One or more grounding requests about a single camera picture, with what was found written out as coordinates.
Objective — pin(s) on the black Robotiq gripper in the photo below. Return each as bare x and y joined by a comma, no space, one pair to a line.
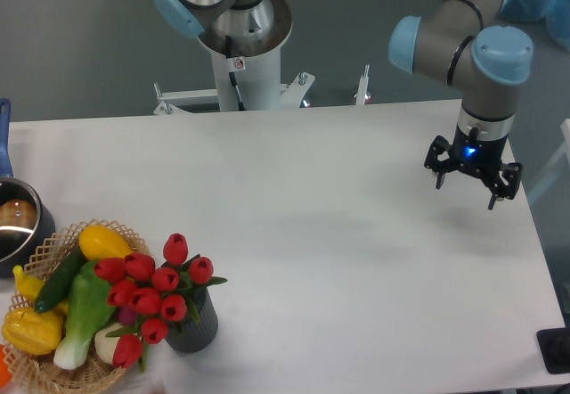
476,151

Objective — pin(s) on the red tulip bouquet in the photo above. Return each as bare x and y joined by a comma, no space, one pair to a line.
138,282

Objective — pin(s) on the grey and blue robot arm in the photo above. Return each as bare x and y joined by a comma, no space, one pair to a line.
460,45

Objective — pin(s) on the dark grey ribbed vase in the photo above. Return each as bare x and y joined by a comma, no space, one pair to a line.
199,325

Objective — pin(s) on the blue plastic bag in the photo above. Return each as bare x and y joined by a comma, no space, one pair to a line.
553,13

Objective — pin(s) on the black device at table edge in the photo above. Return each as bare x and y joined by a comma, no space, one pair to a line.
554,347

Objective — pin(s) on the purple radish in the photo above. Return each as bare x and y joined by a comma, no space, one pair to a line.
126,316

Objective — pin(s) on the yellow squash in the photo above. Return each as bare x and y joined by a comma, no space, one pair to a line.
101,242

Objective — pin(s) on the green bok choy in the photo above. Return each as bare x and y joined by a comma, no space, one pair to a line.
89,312

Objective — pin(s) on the white garlic bulb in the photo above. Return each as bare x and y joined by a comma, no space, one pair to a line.
106,345

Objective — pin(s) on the dark green cucumber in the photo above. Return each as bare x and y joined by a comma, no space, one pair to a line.
57,286

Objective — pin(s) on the small yellow gourd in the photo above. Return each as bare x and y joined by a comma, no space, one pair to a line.
27,285

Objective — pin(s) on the yellow bell pepper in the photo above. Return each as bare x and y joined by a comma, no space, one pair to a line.
33,333

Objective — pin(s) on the orange fruit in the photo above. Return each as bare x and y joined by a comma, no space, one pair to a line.
5,374

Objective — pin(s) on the white frame at right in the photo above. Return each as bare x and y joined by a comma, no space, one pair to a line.
552,170

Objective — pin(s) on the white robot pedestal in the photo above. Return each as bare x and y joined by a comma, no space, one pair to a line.
245,52

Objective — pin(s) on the blue handled saucepan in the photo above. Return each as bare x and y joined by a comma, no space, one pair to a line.
25,220

